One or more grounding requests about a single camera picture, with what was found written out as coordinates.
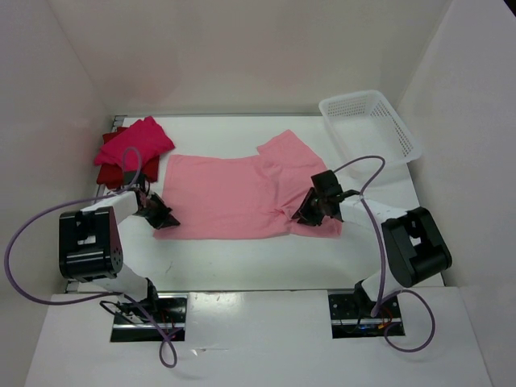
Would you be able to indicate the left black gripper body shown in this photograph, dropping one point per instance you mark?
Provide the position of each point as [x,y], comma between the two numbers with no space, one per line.
[156,210]

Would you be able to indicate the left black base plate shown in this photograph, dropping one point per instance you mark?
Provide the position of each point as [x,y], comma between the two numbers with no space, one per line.
[130,325]

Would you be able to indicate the red t-shirt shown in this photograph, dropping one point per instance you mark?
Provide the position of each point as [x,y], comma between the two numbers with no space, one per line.
[112,176]

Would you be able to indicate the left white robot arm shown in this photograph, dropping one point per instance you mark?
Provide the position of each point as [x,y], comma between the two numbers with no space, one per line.
[90,248]

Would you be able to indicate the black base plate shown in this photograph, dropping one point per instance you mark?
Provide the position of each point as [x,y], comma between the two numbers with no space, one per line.
[348,322]
[130,325]

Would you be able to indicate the white plastic basket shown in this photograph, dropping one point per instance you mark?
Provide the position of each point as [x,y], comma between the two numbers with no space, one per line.
[364,123]

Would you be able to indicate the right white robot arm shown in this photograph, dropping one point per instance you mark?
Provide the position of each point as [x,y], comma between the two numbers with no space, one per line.
[411,246]

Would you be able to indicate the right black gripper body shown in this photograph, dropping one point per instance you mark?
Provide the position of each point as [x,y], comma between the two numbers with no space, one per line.
[322,198]

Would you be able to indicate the light pink t-shirt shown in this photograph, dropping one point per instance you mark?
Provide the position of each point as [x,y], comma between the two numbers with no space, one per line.
[254,197]

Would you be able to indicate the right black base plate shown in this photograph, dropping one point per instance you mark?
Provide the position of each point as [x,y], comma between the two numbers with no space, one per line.
[348,322]

